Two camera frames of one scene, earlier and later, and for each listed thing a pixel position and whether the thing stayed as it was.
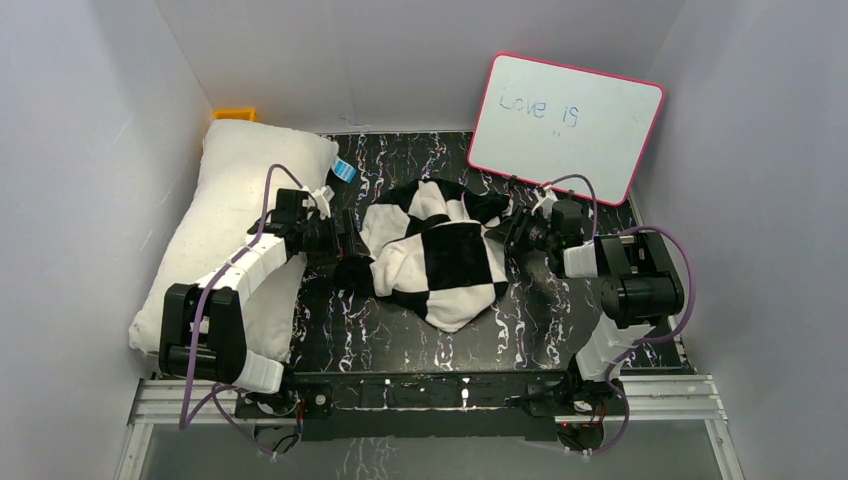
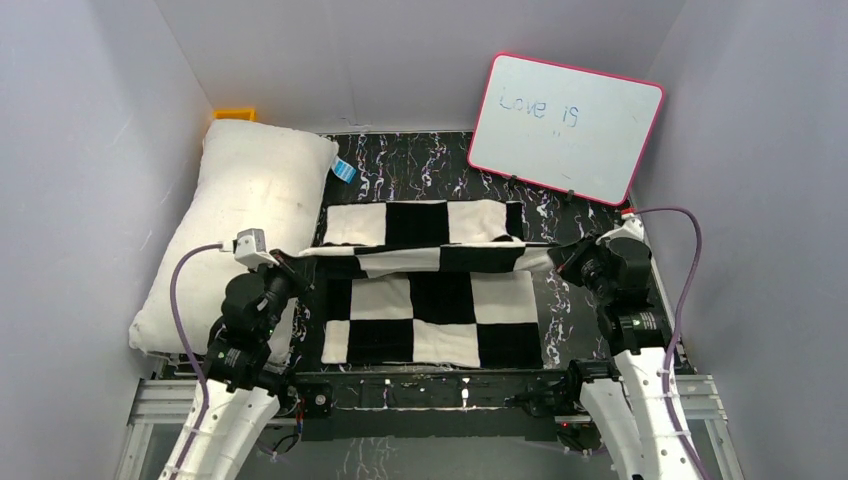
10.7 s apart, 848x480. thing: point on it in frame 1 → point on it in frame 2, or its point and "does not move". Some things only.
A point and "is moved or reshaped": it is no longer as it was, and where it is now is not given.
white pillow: [241, 171] does not move
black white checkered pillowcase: [428, 246] is moved or reshaped
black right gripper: [512, 233] → [566, 259]
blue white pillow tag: [343, 169] does not move
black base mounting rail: [423, 407] does not move
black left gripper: [342, 240] → [285, 266]
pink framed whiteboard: [540, 120] does not move
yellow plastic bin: [235, 113] does not move
